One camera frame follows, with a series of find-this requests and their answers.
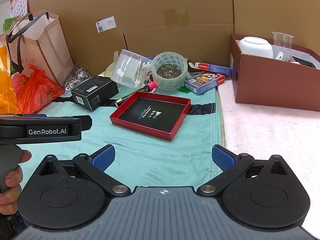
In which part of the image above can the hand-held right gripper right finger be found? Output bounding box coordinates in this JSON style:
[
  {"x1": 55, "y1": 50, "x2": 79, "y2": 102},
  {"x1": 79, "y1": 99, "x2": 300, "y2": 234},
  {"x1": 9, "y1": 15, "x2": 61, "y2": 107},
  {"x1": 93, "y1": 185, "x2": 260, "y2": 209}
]
[{"x1": 197, "y1": 144, "x2": 292, "y2": 197}]

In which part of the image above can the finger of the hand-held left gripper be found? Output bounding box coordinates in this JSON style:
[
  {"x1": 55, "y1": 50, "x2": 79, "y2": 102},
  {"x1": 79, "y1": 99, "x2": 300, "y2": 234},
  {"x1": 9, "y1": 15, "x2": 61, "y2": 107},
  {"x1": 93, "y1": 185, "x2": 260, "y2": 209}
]
[{"x1": 80, "y1": 115, "x2": 92, "y2": 132}]

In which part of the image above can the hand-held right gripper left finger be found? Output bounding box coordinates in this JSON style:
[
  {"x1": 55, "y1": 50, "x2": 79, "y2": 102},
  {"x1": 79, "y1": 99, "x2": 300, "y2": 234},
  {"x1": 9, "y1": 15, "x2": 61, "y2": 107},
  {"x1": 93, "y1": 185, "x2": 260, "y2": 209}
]
[{"x1": 32, "y1": 144, "x2": 132, "y2": 197}]

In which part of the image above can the black cardboard box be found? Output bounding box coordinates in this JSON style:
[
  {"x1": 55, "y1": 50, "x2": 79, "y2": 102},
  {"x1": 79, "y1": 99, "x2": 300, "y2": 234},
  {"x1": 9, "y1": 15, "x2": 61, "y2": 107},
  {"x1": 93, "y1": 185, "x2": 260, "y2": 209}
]
[{"x1": 70, "y1": 76, "x2": 119, "y2": 112}]

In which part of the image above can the red shallow box tray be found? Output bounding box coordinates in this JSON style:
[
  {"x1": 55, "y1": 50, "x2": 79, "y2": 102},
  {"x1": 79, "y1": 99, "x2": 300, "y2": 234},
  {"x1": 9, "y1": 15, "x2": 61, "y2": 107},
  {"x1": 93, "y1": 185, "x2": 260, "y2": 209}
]
[{"x1": 109, "y1": 91, "x2": 192, "y2": 142}]

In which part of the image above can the brown cardboard box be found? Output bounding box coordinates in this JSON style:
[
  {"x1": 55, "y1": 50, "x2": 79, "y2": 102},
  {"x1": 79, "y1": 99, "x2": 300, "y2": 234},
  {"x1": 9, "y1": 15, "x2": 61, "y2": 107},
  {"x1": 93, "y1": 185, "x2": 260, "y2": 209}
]
[{"x1": 230, "y1": 34, "x2": 320, "y2": 112}]

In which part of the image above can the clear container with cotton swabs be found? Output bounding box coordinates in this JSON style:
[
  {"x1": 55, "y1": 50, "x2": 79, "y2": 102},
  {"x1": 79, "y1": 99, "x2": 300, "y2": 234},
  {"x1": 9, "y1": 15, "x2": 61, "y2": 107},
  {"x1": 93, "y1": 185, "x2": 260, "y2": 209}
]
[{"x1": 110, "y1": 49, "x2": 152, "y2": 88}]

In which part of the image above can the person's left hand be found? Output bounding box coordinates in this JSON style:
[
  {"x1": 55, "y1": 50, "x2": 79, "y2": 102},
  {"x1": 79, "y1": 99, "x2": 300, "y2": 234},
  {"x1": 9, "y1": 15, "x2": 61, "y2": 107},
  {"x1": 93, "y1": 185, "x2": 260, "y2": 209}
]
[{"x1": 0, "y1": 149, "x2": 32, "y2": 215}]

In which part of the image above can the red plastic bag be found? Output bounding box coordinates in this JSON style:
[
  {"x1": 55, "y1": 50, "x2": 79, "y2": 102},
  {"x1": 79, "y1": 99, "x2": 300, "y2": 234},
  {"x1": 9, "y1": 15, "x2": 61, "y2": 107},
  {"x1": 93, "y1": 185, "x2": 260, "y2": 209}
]
[{"x1": 12, "y1": 64, "x2": 65, "y2": 114}]

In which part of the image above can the teal cloth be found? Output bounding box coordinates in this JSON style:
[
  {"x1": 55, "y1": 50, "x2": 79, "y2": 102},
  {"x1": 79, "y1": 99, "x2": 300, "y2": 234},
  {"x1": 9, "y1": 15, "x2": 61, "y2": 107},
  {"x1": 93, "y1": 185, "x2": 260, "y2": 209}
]
[{"x1": 15, "y1": 74, "x2": 227, "y2": 188}]

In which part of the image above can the pile of metal rings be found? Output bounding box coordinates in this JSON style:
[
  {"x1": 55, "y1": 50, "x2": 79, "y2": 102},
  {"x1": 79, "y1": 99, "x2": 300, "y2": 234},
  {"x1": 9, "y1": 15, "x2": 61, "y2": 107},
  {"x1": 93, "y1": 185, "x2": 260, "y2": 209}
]
[{"x1": 62, "y1": 66, "x2": 92, "y2": 93}]

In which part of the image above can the black marker with pink cap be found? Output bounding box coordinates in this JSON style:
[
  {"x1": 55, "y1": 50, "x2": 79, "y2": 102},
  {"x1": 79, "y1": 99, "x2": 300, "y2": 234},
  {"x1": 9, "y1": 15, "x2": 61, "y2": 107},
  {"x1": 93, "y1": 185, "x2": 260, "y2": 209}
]
[{"x1": 115, "y1": 82, "x2": 157, "y2": 108}]

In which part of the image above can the pale pink fluffy towel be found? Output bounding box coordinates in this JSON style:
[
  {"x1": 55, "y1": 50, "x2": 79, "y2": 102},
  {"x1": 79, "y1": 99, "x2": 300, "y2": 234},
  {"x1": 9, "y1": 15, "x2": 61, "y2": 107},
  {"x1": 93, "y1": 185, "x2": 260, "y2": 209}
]
[{"x1": 216, "y1": 79, "x2": 320, "y2": 238}]

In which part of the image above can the pale yellow notepad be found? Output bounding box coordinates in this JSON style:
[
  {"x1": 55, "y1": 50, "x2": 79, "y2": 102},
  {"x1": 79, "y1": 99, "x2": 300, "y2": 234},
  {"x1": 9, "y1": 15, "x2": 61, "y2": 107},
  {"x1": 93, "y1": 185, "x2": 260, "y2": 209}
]
[{"x1": 102, "y1": 64, "x2": 117, "y2": 78}]

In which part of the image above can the orange plastic bag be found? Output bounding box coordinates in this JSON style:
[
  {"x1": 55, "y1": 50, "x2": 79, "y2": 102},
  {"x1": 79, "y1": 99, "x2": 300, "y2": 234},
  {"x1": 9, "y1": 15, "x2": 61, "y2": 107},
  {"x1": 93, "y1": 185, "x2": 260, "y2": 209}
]
[{"x1": 0, "y1": 44, "x2": 22, "y2": 115}]

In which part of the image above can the dark patterned card box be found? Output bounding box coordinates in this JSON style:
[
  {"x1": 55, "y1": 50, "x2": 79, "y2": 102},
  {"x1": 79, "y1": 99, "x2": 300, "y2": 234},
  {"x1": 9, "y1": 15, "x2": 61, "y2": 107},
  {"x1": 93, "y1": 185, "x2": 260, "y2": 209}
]
[{"x1": 184, "y1": 72, "x2": 225, "y2": 96}]

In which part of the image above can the beige paper shopping bag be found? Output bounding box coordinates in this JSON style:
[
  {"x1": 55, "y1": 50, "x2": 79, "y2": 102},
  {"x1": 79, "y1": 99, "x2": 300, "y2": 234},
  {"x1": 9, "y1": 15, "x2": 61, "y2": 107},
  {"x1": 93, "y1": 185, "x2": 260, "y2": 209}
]
[{"x1": 0, "y1": 10, "x2": 75, "y2": 87}]

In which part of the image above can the red and blue card box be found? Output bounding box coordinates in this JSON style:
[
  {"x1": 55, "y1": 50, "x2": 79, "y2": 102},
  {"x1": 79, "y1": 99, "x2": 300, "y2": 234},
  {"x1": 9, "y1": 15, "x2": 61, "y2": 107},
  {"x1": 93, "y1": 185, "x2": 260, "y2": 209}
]
[{"x1": 194, "y1": 62, "x2": 232, "y2": 76}]

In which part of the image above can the clear tape roll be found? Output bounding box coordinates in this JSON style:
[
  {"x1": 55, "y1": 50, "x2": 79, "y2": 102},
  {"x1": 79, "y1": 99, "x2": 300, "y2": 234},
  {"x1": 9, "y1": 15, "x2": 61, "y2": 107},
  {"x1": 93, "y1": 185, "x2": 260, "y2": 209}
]
[{"x1": 151, "y1": 52, "x2": 188, "y2": 90}]

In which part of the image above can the white shipping label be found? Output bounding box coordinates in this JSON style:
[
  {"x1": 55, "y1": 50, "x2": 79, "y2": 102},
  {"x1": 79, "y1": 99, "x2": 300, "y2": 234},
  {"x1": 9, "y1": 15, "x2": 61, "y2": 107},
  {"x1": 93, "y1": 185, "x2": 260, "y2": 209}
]
[{"x1": 95, "y1": 16, "x2": 117, "y2": 33}]

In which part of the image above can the green paper bag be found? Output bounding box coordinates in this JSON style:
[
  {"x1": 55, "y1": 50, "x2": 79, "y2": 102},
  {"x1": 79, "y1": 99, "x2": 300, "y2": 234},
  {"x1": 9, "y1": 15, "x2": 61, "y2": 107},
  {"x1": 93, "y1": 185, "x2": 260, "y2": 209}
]
[{"x1": 2, "y1": 15, "x2": 20, "y2": 32}]

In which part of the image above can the white ceramic bowl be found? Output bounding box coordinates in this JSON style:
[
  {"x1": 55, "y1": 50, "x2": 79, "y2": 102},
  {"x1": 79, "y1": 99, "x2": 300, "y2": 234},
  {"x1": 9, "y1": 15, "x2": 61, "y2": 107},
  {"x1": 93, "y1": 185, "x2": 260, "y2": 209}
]
[{"x1": 237, "y1": 36, "x2": 274, "y2": 59}]

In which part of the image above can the black flat object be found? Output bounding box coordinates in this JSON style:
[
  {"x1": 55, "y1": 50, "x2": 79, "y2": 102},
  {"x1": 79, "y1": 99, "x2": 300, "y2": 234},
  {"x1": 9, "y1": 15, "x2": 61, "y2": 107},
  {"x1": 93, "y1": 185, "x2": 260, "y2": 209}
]
[{"x1": 291, "y1": 56, "x2": 318, "y2": 68}]

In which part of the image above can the clear plastic cup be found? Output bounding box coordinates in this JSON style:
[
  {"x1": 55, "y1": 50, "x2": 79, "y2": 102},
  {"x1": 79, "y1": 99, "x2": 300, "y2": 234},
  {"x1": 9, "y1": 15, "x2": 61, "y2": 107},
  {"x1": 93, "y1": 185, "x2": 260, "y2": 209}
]
[{"x1": 272, "y1": 32, "x2": 294, "y2": 60}]

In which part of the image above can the brown cardboard backdrop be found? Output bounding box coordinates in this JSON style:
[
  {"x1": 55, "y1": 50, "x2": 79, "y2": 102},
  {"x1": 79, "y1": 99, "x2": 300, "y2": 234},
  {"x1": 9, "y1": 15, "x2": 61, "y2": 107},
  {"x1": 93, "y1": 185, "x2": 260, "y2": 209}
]
[{"x1": 26, "y1": 0, "x2": 320, "y2": 80}]

